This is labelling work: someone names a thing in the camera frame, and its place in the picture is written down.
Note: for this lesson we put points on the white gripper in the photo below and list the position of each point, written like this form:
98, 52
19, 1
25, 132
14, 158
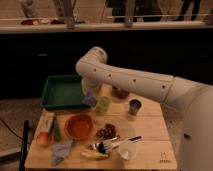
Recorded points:
89, 87

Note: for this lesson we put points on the grey-blue sponge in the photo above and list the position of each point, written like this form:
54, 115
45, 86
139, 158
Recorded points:
90, 100

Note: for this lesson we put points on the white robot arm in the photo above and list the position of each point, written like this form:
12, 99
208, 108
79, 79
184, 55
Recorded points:
193, 99

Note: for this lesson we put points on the green plastic tray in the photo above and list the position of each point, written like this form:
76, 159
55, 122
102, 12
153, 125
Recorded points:
63, 92

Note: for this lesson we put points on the dark brown small bowl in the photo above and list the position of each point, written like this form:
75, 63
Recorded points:
119, 93

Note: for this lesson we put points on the orange plastic bowl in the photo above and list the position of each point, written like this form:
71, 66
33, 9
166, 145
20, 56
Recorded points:
78, 127

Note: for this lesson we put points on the bunch of purple grapes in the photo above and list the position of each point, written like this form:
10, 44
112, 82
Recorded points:
107, 132

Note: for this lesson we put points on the metal cup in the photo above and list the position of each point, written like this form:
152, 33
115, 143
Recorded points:
134, 106

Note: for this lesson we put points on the green cucumber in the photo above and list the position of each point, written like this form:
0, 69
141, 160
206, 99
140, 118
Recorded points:
56, 130

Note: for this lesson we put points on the white box with knife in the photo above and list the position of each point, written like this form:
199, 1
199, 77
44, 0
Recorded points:
47, 122

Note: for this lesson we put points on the silver metal utensil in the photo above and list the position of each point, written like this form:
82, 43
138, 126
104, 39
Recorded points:
98, 145

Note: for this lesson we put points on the yellow banana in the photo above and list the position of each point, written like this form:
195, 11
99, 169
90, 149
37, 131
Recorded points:
94, 155

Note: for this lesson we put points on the grey-blue cloth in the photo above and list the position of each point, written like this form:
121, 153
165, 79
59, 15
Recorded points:
60, 151

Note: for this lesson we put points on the red apple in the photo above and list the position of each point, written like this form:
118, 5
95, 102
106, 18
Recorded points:
43, 139

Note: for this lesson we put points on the black pole stand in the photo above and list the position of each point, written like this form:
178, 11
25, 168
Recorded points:
24, 146

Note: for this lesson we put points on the white cup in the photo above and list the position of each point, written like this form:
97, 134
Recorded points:
127, 150

